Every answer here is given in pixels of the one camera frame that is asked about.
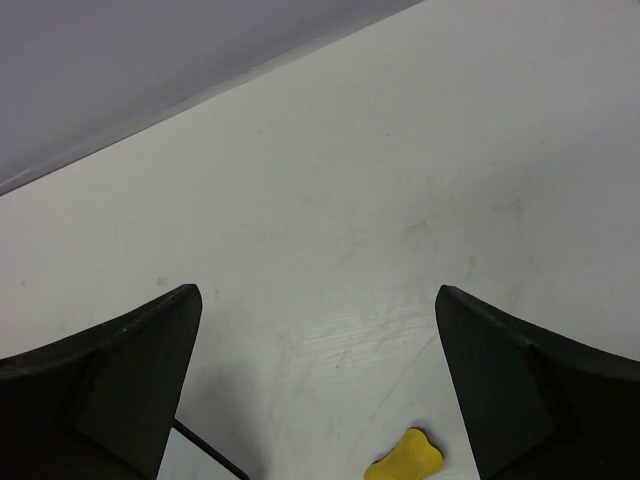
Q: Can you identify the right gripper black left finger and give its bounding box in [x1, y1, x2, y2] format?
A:
[1, 284, 202, 479]

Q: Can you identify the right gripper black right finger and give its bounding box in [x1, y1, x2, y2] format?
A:
[435, 286, 639, 479]

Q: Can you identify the yellow bone-shaped eraser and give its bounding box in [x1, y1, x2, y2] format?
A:
[363, 428, 444, 480]

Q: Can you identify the black-framed whiteboard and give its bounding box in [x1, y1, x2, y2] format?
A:
[173, 419, 249, 480]

